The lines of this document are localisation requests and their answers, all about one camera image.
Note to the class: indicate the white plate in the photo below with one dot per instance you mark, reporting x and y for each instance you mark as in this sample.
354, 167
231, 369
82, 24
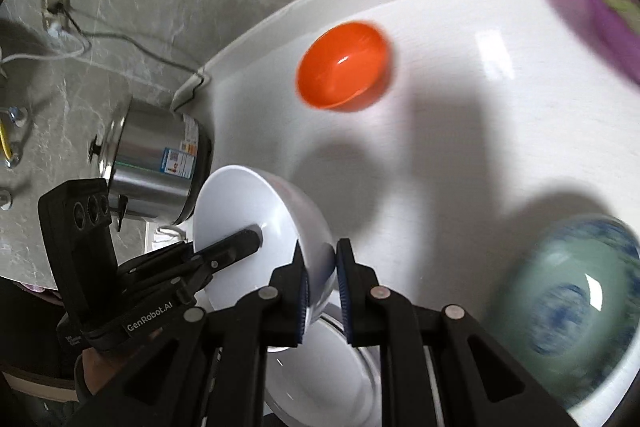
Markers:
325, 381

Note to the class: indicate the white wall socket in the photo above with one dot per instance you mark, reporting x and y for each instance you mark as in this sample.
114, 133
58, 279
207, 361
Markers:
54, 14

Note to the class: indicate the white ceramic bowl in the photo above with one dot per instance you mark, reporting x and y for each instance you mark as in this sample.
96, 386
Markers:
279, 220

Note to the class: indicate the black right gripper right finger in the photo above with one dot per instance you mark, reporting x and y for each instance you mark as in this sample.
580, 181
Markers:
412, 342

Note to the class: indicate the orange plastic bowl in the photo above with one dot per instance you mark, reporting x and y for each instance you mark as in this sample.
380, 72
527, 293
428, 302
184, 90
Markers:
347, 69

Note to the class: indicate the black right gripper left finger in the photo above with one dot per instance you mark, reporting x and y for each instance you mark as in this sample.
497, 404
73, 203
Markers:
272, 316

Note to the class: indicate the person's left hand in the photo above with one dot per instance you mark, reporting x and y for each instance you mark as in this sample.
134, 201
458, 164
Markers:
93, 369

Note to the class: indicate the blue floral green bowl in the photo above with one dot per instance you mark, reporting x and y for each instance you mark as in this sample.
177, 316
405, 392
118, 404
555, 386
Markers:
568, 312

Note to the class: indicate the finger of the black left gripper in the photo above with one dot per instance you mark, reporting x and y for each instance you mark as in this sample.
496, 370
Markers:
232, 249

